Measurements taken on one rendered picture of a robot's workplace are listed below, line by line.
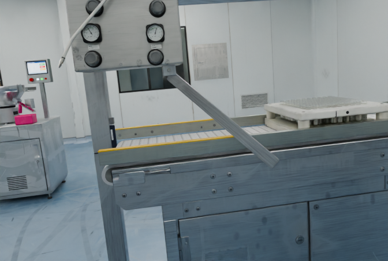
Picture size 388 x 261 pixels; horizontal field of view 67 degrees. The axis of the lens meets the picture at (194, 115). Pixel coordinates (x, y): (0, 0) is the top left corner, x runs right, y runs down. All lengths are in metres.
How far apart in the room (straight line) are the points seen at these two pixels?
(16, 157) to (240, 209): 2.70
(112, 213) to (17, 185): 2.35
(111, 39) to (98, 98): 0.36
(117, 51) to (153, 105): 5.13
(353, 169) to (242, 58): 5.26
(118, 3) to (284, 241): 0.71
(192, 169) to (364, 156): 0.43
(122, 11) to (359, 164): 0.66
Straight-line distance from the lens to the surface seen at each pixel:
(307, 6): 6.63
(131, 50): 0.62
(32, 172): 3.25
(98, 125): 0.96
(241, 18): 6.07
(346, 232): 0.96
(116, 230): 1.07
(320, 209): 0.89
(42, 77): 3.47
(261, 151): 0.60
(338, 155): 0.81
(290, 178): 0.76
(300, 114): 0.75
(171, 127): 0.93
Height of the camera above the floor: 1.10
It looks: 8 degrees down
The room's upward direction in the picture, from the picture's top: 5 degrees counter-clockwise
